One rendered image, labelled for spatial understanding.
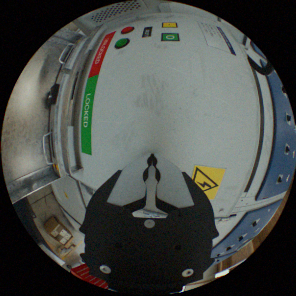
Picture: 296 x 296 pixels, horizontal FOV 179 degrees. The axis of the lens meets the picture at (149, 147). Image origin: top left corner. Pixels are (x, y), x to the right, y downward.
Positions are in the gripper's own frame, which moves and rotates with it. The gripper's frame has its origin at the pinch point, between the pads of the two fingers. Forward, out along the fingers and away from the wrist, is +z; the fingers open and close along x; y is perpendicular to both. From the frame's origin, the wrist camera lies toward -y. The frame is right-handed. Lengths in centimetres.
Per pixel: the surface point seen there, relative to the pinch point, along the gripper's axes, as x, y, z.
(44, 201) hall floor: -125, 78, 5
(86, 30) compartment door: -33, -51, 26
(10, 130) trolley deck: -40.7, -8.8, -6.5
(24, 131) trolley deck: -39.1, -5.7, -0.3
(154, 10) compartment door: 0, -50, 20
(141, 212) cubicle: -3.4, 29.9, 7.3
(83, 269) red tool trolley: -124, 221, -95
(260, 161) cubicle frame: 37.9, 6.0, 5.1
